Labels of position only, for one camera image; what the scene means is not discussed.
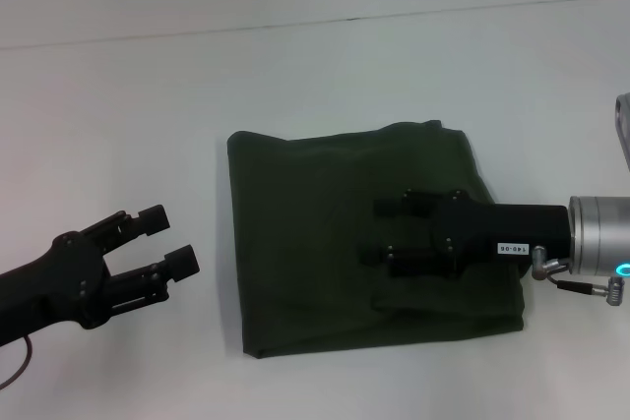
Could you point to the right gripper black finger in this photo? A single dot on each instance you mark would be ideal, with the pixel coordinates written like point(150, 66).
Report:
point(413, 262)
point(403, 203)

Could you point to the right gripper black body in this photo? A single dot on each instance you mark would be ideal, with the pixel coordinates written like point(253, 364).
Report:
point(502, 238)

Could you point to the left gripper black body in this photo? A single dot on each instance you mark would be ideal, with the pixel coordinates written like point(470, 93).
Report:
point(54, 284)

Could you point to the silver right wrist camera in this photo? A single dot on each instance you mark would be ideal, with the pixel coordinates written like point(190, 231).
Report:
point(624, 125)

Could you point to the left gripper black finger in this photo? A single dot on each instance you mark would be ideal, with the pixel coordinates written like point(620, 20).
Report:
point(182, 262)
point(152, 218)

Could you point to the dark green FREE! t-shirt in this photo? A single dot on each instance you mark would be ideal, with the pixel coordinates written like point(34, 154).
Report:
point(305, 243)

